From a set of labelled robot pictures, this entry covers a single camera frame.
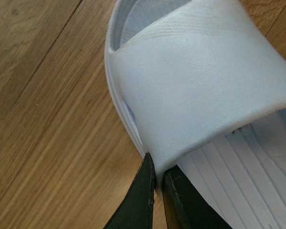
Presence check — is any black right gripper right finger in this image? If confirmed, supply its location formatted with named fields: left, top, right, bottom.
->
left=162, top=167, right=226, bottom=229

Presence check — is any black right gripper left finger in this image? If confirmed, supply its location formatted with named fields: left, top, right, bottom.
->
left=104, top=153, right=155, bottom=229

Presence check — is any light blue slide slipper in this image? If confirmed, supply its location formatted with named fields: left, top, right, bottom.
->
left=104, top=0, right=286, bottom=229

